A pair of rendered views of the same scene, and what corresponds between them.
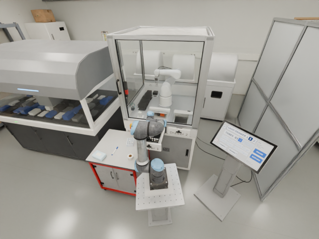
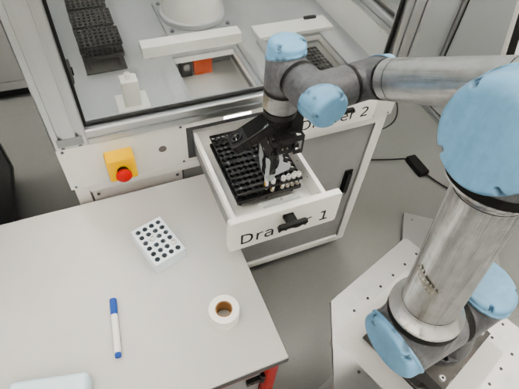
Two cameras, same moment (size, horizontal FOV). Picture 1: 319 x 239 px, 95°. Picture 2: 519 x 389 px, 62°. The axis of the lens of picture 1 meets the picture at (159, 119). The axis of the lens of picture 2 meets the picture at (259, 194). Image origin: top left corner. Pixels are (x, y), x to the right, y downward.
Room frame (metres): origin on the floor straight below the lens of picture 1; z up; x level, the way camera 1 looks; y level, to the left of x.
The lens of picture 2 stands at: (0.77, 0.58, 1.70)
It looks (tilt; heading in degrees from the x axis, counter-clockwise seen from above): 50 degrees down; 320
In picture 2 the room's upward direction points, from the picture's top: 5 degrees clockwise
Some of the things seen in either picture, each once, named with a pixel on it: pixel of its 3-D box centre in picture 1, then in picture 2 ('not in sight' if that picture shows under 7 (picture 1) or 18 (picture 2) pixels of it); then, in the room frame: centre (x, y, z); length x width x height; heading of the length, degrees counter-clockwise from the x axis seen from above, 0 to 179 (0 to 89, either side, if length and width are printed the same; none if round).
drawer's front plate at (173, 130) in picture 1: (178, 132); (334, 112); (1.45, -0.25, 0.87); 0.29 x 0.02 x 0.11; 77
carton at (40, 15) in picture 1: (43, 15); not in sight; (4.97, 3.14, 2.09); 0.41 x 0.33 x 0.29; 75
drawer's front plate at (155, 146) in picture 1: (149, 146); (284, 219); (1.21, 0.13, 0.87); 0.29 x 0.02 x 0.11; 77
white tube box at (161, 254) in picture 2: (130, 142); (158, 244); (1.37, 0.39, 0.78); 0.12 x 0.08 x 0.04; 3
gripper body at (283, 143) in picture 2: not in sight; (280, 128); (1.30, 0.09, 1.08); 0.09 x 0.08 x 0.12; 76
